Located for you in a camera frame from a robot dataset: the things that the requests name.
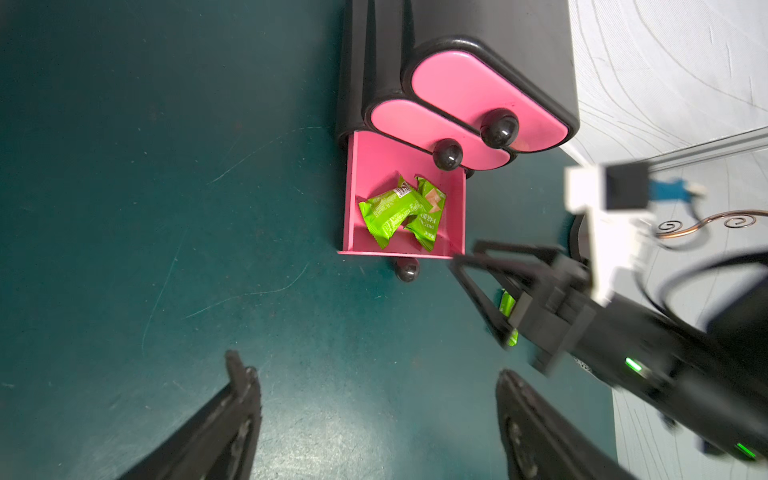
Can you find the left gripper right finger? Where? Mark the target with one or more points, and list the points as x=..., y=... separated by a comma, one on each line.
x=540, y=443

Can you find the green cookie packet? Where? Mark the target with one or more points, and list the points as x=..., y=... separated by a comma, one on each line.
x=506, y=306
x=384, y=213
x=424, y=226

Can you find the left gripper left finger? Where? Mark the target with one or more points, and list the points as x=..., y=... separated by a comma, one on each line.
x=219, y=441

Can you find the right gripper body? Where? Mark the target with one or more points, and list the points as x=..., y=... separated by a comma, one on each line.
x=554, y=308

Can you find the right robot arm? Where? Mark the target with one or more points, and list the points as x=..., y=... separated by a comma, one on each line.
x=712, y=381

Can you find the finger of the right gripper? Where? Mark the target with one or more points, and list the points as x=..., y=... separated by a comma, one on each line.
x=496, y=321
x=486, y=253

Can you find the black mug tree stand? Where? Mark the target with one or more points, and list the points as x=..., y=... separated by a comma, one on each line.
x=578, y=244

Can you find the green table mat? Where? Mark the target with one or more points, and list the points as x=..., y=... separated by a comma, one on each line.
x=171, y=188

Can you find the black pink drawer cabinet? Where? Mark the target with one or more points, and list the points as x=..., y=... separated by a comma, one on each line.
x=442, y=89

